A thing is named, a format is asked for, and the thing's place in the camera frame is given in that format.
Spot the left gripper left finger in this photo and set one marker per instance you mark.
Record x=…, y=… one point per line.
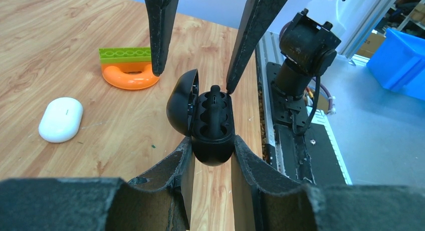
x=158, y=199

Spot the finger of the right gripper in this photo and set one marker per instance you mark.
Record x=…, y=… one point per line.
x=256, y=19
x=161, y=16

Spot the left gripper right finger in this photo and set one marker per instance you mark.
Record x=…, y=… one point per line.
x=264, y=199

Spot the black earbud case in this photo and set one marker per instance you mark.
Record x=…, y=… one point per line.
x=185, y=109

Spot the white earbud charging case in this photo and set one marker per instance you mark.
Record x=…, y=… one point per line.
x=61, y=120

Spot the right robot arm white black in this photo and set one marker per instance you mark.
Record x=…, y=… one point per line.
x=308, y=44

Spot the green toy brick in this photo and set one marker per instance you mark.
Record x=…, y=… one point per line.
x=124, y=55

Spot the blue storage bin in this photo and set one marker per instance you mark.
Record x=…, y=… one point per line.
x=398, y=64

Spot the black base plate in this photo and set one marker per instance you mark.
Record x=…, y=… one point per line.
x=309, y=157

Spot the slotted cable duct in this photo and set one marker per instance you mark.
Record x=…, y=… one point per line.
x=321, y=118

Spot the orange ring toy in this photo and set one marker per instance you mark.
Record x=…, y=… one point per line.
x=129, y=76

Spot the aluminium frame rail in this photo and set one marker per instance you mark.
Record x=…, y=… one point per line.
x=359, y=20

